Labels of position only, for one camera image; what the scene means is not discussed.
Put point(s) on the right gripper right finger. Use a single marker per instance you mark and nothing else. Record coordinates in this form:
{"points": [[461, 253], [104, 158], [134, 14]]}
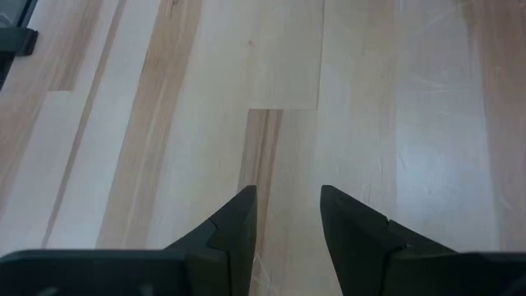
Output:
{"points": [[357, 238]]}

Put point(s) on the black table edge bracket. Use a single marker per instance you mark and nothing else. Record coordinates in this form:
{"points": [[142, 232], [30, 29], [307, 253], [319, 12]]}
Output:
{"points": [[18, 41]]}

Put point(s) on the black aluminium table frame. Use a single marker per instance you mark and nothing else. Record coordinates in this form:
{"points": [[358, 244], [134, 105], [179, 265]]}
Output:
{"points": [[3, 67]]}

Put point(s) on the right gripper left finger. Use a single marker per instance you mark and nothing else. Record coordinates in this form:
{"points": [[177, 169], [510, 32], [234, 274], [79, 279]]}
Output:
{"points": [[230, 238]]}

